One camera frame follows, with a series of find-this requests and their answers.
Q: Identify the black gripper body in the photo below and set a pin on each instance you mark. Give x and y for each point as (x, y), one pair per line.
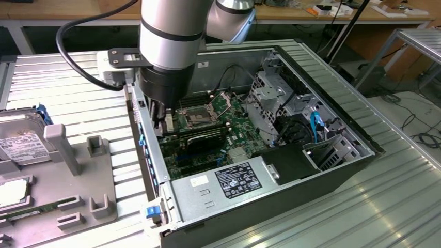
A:
(165, 85)

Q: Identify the green GPU card black shroud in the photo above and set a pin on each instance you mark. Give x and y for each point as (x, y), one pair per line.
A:
(207, 144)

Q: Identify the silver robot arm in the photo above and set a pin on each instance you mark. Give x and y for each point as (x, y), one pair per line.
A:
(172, 25)

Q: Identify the CPU socket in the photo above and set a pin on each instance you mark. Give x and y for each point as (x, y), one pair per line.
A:
(197, 117)

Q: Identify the blue expansion slot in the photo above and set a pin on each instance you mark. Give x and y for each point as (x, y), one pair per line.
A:
(185, 157)

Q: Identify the metal socket cover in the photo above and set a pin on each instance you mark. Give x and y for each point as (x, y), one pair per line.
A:
(221, 103)

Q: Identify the short black expansion slot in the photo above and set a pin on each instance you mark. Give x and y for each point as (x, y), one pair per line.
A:
(187, 162)

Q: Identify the long black expansion slot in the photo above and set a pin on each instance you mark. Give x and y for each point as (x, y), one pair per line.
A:
(200, 169)

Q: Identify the green Dell motherboard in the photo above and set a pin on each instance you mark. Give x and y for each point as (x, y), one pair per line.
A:
(237, 131)

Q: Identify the silver chipset heatsink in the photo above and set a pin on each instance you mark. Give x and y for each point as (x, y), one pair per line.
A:
(237, 154)

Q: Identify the silver drive cage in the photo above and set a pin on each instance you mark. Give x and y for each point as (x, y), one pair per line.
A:
(268, 93)

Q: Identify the grey plastic parts rack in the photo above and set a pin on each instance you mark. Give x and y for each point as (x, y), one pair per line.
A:
(85, 180)

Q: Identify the black power supply label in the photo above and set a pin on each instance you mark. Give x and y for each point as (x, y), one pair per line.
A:
(237, 180)

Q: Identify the grey power supply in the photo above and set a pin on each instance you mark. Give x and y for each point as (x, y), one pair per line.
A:
(192, 206)

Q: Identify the blue case latch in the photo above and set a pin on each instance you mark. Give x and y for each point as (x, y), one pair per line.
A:
(153, 212)

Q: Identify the silver hard disk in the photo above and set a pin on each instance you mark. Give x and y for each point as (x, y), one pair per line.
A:
(20, 144)

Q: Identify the wooden desk white legs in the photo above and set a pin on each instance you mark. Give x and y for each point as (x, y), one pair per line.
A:
(35, 14)

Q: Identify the green RAM stick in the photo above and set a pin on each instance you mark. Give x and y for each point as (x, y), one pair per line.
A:
(35, 209)

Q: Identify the silver CPU chip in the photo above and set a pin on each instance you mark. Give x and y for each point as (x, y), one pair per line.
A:
(9, 192)

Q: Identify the black open PC case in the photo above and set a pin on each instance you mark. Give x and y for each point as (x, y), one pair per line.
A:
(292, 206)

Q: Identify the perforated silver disk bay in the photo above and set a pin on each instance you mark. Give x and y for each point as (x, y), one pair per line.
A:
(337, 152)

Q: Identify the black equipment box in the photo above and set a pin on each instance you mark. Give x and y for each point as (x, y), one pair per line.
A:
(361, 72)

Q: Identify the black stand pole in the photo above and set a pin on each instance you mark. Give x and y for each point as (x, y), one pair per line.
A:
(348, 28)

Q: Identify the white and orange box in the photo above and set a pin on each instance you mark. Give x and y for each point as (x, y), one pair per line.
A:
(341, 11)

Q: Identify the white flat box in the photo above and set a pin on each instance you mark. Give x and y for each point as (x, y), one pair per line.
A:
(389, 9)

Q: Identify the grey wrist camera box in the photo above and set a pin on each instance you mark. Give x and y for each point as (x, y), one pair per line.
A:
(113, 75)

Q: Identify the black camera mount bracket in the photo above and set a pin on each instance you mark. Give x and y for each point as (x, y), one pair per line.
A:
(117, 55)

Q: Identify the black plastic air duct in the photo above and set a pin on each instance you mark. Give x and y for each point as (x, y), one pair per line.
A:
(285, 165)

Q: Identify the aluminium frame side table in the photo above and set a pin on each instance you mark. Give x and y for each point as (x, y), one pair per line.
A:
(424, 38)

